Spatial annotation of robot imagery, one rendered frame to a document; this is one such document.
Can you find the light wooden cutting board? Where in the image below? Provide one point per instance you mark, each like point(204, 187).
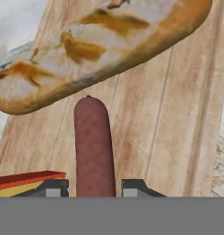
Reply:
point(165, 122)

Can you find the red and yellow cheese wedge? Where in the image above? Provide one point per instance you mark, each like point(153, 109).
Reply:
point(22, 182)

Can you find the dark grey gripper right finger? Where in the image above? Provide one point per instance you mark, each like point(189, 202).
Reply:
point(132, 185)

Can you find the golden crusty bread loaf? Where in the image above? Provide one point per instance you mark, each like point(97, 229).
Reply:
point(95, 52)

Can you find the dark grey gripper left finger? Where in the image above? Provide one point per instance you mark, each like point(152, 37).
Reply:
point(56, 186)

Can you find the reddish brown sausage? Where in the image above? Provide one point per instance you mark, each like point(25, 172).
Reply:
point(94, 147)

